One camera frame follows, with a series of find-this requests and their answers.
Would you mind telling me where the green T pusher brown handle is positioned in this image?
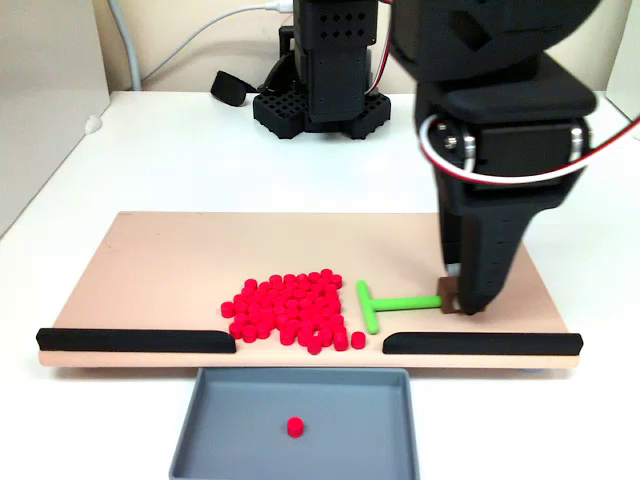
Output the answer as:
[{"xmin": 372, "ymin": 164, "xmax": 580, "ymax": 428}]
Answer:
[{"xmin": 354, "ymin": 276, "xmax": 464, "ymax": 335}]

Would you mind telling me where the beige flat board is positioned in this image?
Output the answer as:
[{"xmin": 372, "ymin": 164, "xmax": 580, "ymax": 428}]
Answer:
[{"xmin": 37, "ymin": 210, "xmax": 584, "ymax": 371}]

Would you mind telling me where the grey rectangular tray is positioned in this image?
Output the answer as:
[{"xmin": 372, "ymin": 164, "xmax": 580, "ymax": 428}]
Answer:
[{"xmin": 168, "ymin": 367, "xmax": 421, "ymax": 480}]

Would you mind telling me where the white cabinet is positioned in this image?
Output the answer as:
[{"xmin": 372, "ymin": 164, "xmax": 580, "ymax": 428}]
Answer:
[{"xmin": 0, "ymin": 0, "xmax": 112, "ymax": 237}]

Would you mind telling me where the white red servo cable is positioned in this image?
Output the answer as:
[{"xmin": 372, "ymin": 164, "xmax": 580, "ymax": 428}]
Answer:
[
  {"xmin": 367, "ymin": 0, "xmax": 399, "ymax": 96},
  {"xmin": 417, "ymin": 113, "xmax": 640, "ymax": 187}
]

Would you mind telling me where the black edge rail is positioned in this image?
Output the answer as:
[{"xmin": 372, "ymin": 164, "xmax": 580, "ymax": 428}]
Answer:
[
  {"xmin": 382, "ymin": 331, "xmax": 585, "ymax": 356},
  {"xmin": 35, "ymin": 327, "xmax": 237, "ymax": 355}
]

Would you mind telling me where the white USB cable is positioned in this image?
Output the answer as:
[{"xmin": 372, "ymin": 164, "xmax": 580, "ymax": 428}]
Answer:
[{"xmin": 141, "ymin": 0, "xmax": 294, "ymax": 85}]

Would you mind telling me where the grey cable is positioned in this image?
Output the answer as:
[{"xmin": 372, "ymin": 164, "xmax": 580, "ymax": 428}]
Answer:
[{"xmin": 106, "ymin": 0, "xmax": 144, "ymax": 92}]

